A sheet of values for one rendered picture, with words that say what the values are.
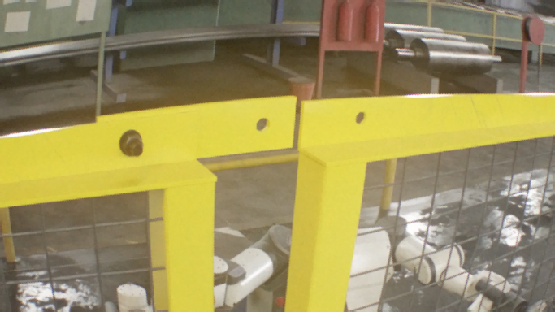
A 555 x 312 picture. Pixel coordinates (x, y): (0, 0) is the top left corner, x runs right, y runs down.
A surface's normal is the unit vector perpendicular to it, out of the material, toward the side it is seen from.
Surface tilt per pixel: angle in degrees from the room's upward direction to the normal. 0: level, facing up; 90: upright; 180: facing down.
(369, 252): 63
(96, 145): 90
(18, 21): 90
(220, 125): 90
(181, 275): 90
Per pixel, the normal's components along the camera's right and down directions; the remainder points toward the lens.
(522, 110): 0.51, 0.32
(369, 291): 0.62, -0.17
